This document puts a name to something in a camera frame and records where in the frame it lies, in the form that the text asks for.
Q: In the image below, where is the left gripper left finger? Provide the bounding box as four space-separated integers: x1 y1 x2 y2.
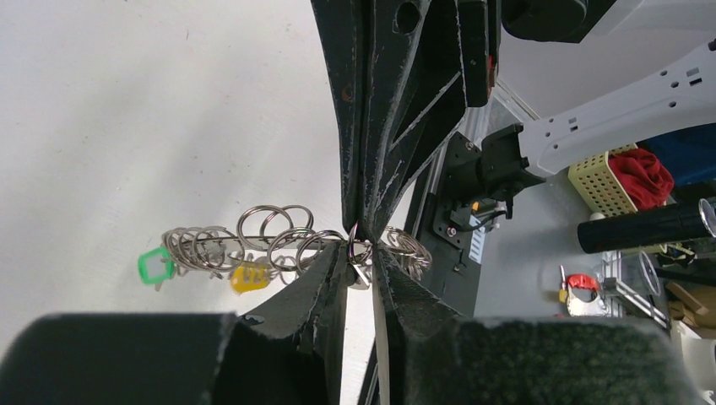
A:
235 242 347 404

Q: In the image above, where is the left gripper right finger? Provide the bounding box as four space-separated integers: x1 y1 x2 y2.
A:
373 246 487 404

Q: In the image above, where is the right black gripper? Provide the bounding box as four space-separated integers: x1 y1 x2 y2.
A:
311 0 502 240

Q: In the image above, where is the metal disc with keyrings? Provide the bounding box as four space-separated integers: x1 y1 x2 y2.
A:
160 203 435 286

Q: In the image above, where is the black-headed key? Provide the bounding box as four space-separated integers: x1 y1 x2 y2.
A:
350 263 372 290

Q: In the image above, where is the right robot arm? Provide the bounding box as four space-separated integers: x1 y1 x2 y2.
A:
312 1 715 241

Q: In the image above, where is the yellow key tag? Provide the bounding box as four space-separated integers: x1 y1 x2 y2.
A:
230 262 272 294

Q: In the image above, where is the green key tag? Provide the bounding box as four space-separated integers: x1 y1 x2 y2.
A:
137 246 175 285

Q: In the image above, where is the yellow perforated basket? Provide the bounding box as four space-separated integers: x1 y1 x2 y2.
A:
567 144 639 218

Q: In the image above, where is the red cloth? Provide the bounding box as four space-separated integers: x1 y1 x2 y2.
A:
609 148 675 211

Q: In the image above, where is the black cylinder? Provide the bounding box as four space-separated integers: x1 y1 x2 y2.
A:
577 198 715 253

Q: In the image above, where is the blue cloth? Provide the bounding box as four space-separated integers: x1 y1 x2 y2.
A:
637 123 715 186

